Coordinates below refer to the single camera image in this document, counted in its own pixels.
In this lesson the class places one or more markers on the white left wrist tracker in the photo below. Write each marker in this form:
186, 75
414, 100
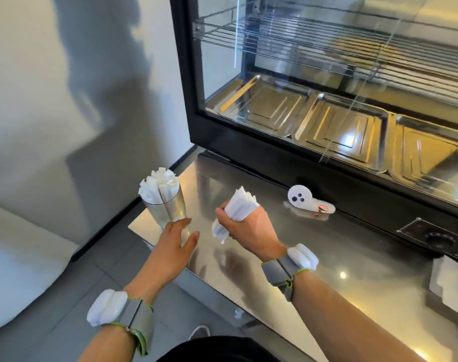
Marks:
117, 311

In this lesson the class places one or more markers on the white shoe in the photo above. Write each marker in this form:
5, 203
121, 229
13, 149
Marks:
199, 331

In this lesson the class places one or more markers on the person's right hand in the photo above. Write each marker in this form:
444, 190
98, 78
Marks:
257, 231

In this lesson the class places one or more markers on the bundle of white straws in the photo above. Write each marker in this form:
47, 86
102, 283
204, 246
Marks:
240, 207

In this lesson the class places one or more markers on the white wrist tracker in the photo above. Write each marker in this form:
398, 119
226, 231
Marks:
117, 311
291, 265

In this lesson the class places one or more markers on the person's left hand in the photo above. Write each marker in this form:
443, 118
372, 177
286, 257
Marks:
164, 256

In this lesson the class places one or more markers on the steel tray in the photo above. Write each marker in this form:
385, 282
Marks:
432, 162
342, 131
266, 105

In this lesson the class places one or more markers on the bunch of wrapped straws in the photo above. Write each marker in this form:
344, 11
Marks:
159, 184

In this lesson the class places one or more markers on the white paper scrap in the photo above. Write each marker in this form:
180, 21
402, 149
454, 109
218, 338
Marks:
238, 314

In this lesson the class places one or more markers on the person's left thumb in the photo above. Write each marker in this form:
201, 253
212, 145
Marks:
191, 241

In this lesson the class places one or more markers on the steel cup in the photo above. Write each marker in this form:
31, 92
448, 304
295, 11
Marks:
168, 211

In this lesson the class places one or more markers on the person's left forearm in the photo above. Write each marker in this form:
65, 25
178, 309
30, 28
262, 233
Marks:
108, 344

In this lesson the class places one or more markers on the person's right forearm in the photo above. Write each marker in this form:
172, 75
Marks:
349, 324

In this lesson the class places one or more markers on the white handheld controller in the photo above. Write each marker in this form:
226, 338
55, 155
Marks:
308, 202

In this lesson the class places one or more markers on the person's dark clothing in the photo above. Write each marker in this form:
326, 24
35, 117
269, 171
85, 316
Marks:
213, 350

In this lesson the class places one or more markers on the white napkin stack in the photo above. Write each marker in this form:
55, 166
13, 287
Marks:
453, 286

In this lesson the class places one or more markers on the person's right fingers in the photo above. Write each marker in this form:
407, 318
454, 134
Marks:
229, 222

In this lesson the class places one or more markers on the white right wrist tracker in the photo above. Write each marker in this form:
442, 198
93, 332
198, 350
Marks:
291, 265

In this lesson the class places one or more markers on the black glass display cabinet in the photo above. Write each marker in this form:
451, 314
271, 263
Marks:
274, 162

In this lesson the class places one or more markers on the black control knob panel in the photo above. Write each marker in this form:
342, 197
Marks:
436, 237

